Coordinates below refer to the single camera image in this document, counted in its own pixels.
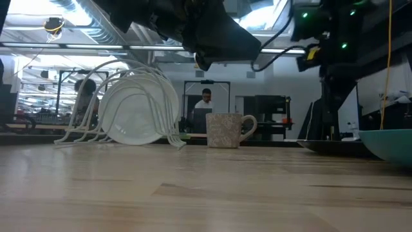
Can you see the plain white plate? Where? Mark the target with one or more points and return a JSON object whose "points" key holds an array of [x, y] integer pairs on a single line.
{"points": [[138, 116]]}

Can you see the beige patterned mug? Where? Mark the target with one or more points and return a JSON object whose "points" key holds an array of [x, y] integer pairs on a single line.
{"points": [[223, 130]]}

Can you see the black metal rig frame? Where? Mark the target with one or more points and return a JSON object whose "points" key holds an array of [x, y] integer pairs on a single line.
{"points": [[58, 93], [206, 82]]}

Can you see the black equipment cabinet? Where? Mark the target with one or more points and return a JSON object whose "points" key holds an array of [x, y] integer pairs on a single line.
{"points": [[267, 109]]}

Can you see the large teal bowl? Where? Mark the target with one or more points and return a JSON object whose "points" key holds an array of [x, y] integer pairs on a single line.
{"points": [[389, 145]]}

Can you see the person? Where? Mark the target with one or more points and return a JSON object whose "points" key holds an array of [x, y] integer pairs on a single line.
{"points": [[204, 101], [85, 93]]}

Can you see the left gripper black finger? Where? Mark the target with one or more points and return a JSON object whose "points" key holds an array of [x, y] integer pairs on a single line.
{"points": [[222, 38]]}

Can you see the light green plate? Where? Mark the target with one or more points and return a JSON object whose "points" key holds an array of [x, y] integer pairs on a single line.
{"points": [[186, 136]]}

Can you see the silver ventilation duct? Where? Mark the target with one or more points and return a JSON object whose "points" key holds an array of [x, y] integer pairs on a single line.
{"points": [[96, 25]]}

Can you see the black ceiling camera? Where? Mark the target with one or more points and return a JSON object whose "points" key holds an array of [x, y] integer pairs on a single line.
{"points": [[53, 25]]}

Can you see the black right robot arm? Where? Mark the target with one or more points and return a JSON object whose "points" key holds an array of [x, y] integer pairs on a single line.
{"points": [[338, 32]]}

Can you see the black monitor back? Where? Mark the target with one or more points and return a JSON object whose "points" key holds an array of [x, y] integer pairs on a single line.
{"points": [[202, 120]]}

